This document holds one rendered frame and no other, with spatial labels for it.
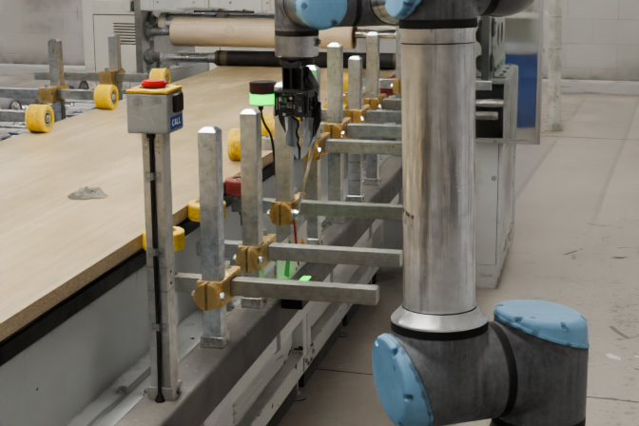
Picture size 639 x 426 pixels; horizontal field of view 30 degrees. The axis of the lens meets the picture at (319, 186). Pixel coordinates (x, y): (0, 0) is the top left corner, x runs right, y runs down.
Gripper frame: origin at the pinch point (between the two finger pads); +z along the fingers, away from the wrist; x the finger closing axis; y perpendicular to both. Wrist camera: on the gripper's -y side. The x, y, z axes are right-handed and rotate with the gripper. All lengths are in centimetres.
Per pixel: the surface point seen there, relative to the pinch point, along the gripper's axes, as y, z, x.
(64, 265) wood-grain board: 55, 11, -28
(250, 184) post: 11.2, 4.9, -7.6
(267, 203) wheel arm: -18.0, 15.4, -12.7
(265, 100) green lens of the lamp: -12.8, -8.9, -11.2
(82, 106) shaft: -188, 20, -138
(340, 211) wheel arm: -18.0, 16.6, 4.4
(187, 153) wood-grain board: -50, 11, -44
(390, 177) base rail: -127, 31, -5
